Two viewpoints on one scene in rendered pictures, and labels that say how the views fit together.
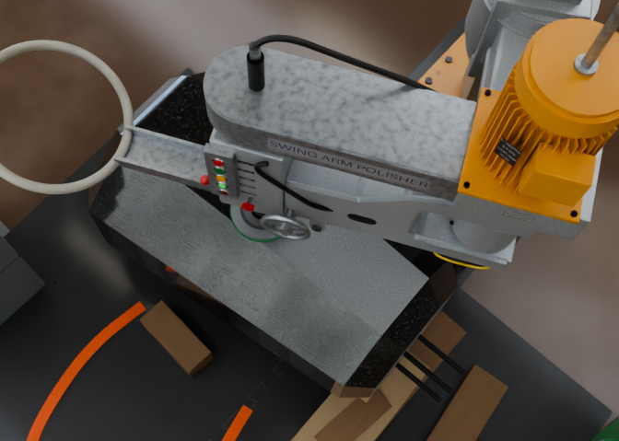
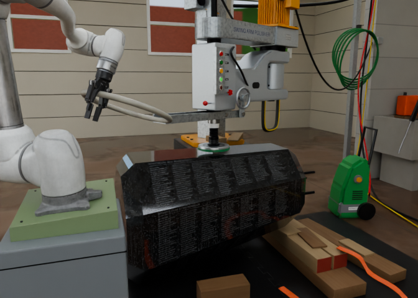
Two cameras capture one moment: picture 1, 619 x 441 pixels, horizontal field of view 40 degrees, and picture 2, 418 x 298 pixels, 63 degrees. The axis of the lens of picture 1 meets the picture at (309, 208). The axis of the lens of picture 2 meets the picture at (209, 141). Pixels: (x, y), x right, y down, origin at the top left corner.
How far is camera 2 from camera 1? 3.00 m
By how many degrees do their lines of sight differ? 69
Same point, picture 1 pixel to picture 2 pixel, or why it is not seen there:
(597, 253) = not seen: hidden behind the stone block
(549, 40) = not seen: outside the picture
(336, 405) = (298, 239)
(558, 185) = not seen: outside the picture
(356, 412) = (305, 234)
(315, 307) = (265, 160)
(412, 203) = (266, 57)
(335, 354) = (287, 170)
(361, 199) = (254, 68)
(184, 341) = (229, 280)
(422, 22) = not seen: hidden behind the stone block
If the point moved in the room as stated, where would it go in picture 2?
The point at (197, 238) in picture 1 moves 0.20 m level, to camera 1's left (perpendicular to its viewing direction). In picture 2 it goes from (204, 176) to (184, 184)
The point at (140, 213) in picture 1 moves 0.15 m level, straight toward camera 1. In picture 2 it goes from (170, 189) to (195, 190)
